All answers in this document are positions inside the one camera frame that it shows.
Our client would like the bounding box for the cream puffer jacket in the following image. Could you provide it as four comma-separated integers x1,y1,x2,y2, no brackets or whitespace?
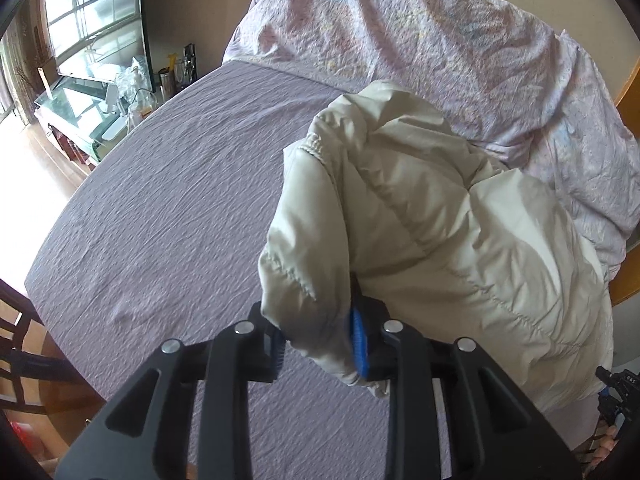
257,81,615,414

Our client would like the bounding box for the flat screen television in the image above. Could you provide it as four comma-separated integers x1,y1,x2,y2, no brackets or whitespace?
42,0,152,84

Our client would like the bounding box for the pink floral quilt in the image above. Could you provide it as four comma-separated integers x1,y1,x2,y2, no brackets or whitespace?
222,0,581,162

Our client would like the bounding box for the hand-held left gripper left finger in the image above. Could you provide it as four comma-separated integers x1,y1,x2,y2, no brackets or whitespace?
52,302,289,480

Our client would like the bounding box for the bed with purple sheet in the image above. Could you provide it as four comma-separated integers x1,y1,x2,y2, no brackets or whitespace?
22,57,617,480

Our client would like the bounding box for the glass top television stand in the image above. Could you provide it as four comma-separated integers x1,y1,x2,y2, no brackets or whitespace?
32,72,132,167

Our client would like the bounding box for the pink floral pillow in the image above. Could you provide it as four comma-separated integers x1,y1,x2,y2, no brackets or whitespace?
500,30,640,282

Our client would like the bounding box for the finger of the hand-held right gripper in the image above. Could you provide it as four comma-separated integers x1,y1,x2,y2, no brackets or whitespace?
595,366,640,427

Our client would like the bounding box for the red bag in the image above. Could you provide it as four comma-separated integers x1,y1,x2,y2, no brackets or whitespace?
9,420,38,457

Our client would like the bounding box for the clear plastic bottle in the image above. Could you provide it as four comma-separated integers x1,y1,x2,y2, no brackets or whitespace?
125,86,154,122

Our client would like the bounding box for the person's right hand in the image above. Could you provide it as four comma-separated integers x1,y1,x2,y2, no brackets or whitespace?
575,422,620,467

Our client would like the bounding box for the wooden chair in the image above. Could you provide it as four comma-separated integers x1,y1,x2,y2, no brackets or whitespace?
0,277,103,414

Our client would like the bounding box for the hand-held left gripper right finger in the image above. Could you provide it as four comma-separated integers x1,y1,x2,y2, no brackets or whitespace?
347,280,586,480

